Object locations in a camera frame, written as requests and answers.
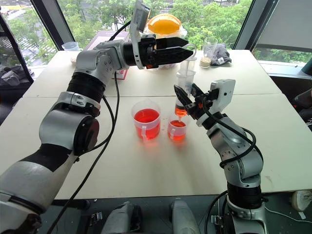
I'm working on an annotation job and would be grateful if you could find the grey roller blind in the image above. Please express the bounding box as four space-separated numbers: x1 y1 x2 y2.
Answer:
253 0 312 53

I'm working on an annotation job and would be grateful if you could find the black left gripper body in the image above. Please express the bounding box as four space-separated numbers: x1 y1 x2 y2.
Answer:
140 34 159 70

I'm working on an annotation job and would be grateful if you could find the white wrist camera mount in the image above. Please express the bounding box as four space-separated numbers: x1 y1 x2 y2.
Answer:
128 0 151 70
196 78 236 127

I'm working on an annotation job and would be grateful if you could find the orange dome lid container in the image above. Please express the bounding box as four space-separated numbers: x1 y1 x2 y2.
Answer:
147 14 182 34

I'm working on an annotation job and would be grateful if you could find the white round disc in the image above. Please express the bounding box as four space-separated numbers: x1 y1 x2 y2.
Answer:
291 189 312 212

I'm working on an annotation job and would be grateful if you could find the clear empty measuring cup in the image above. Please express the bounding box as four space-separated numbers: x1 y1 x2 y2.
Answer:
61 41 84 65

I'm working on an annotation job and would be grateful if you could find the large cup with red liquid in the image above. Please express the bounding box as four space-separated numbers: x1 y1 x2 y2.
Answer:
131 100 162 142

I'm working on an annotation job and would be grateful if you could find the clear plastic syringe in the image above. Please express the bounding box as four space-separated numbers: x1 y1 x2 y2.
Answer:
174 43 197 123

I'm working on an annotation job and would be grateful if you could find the thin black body cable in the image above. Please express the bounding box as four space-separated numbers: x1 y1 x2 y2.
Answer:
204 191 229 234

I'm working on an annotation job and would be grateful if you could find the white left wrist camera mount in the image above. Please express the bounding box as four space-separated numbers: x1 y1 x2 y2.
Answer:
128 0 151 70

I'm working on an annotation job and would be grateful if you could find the small cup with red liquid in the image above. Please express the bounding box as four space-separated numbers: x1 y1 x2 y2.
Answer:
167 117 189 143

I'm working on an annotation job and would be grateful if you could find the thin white cable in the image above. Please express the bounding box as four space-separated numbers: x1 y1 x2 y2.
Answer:
264 206 312 225

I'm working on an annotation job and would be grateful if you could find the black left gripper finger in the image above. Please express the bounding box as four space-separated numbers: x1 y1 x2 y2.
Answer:
156 36 189 51
152 46 195 67

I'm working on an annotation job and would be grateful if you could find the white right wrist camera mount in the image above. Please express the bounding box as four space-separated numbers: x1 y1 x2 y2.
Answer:
196 78 236 127

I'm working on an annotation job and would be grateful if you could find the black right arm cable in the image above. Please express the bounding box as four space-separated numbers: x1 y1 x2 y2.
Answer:
201 96 257 169

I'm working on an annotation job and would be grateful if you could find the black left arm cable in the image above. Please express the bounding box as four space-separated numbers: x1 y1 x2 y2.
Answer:
46 20 134 234

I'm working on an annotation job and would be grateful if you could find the clear cup with grains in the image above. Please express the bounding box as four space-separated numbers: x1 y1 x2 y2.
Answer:
199 36 218 69

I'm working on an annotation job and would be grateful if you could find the grey rounded shape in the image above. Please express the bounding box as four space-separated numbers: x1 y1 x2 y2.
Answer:
169 198 201 234
100 201 142 234

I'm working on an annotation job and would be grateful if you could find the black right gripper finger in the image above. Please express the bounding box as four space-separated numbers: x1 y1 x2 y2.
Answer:
191 82 205 99
173 84 193 115

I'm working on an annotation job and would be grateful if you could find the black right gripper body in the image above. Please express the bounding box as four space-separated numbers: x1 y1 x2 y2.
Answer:
187 88 219 120

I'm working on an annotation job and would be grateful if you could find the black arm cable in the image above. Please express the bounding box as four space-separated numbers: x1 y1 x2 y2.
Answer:
201 96 257 169
46 20 134 234

